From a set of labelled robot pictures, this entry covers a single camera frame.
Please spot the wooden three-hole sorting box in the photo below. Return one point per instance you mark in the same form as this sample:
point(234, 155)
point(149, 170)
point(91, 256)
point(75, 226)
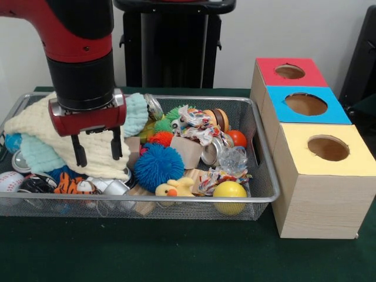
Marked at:
point(323, 205)

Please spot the yellow duck plush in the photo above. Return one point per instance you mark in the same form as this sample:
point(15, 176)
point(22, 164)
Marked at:
point(173, 189)

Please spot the cream muslin cloth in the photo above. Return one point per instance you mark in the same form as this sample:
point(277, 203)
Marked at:
point(97, 155)

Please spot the brown striped burger toy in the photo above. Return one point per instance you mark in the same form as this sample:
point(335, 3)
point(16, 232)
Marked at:
point(218, 117)

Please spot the shallow clear mesh bin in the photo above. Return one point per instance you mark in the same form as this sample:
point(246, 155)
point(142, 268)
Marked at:
point(117, 211)

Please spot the white baseball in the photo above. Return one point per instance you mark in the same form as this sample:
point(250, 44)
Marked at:
point(10, 181)

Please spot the black stand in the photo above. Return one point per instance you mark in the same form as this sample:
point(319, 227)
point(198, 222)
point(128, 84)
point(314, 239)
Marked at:
point(361, 58)

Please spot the silver plastic toy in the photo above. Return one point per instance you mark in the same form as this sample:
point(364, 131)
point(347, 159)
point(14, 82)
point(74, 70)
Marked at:
point(114, 186)

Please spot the yellow ball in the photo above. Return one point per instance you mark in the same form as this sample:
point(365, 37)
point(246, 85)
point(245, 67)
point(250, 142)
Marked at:
point(229, 192)

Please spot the mint green cloth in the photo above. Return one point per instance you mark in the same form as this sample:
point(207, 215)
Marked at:
point(41, 158)

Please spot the red-orange ball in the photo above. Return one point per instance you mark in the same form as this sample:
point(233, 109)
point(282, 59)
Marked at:
point(237, 138)

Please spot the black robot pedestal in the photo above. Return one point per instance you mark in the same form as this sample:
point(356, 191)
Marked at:
point(176, 44)

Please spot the orange striped tiger plush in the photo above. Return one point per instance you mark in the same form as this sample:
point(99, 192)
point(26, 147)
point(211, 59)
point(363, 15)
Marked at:
point(70, 185)

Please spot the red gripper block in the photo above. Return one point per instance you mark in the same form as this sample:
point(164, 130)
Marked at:
point(91, 122)

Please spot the blue globe ball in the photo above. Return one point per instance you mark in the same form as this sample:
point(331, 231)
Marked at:
point(13, 144)

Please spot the dark green tablecloth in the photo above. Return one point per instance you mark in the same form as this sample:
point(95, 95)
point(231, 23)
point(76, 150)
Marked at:
point(176, 252)
point(368, 105)

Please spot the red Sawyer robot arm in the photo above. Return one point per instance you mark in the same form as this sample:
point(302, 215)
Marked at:
point(79, 58)

